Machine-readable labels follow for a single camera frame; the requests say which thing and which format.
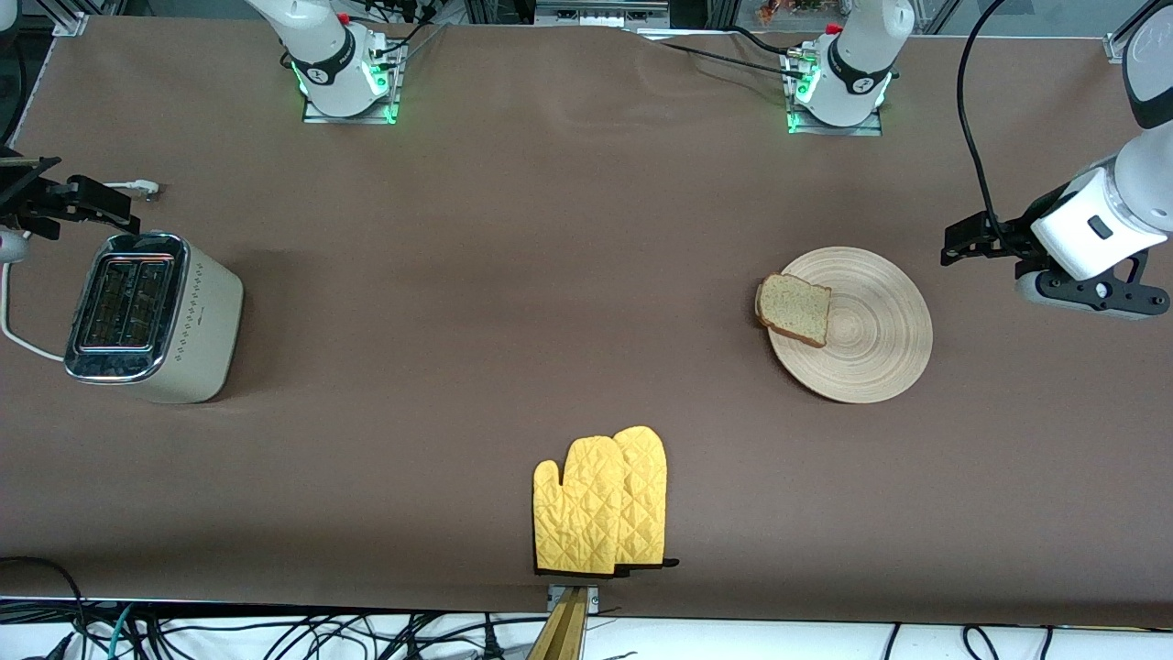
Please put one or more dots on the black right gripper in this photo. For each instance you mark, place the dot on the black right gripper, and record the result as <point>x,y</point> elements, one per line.
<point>27,200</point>

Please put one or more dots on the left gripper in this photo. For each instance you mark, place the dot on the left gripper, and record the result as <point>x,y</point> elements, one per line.
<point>1010,231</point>

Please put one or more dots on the round wooden plate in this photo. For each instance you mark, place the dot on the round wooden plate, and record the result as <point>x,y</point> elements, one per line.
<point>871,339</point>

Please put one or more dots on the brown bread slice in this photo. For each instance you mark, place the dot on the brown bread slice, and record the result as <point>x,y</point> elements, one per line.
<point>795,310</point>

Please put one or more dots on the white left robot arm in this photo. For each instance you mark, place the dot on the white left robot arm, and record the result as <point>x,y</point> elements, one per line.
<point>857,55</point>

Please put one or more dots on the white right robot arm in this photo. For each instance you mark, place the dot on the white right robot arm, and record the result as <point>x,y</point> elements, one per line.
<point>321,46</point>

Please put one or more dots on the cream and chrome toaster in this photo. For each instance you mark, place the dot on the cream and chrome toaster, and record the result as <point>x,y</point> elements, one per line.
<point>156,321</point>

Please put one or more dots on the yellow quilted oven mitt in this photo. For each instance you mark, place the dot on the yellow quilted oven mitt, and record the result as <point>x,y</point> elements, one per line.
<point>577,513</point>
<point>646,495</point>

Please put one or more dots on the grey background device box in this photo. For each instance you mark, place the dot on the grey background device box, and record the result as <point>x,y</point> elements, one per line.
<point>600,11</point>

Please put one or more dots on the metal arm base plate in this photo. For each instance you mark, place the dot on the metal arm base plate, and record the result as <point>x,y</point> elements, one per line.
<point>871,126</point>
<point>385,101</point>

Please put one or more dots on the aluminium frame profile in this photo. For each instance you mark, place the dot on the aluminium frame profile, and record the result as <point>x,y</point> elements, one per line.
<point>78,16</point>
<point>1123,41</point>

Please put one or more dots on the metal beam bracket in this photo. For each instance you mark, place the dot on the metal beam bracket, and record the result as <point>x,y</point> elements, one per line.
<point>594,600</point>

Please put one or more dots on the yellow camera stand beam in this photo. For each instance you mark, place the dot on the yellow camera stand beam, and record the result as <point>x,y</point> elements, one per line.
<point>561,632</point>

